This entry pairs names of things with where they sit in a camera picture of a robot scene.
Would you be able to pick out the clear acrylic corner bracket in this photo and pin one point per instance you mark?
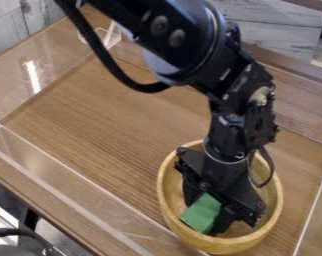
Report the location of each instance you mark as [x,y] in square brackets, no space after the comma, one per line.
[108,35]

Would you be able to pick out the green rectangular block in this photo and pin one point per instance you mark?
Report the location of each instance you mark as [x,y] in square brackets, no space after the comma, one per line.
[201,214]

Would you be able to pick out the black table leg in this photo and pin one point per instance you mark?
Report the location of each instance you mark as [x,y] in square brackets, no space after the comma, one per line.
[31,219]

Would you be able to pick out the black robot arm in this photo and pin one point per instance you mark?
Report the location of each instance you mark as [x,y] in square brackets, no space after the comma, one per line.
[194,49]

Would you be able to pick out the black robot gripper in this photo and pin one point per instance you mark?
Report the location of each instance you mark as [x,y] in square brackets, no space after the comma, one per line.
[223,178]

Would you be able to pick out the brown wooden bowl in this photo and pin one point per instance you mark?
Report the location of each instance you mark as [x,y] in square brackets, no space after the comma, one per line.
[241,237]

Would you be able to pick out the clear acrylic tray wall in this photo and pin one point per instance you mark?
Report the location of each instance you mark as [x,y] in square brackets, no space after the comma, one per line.
[94,216]

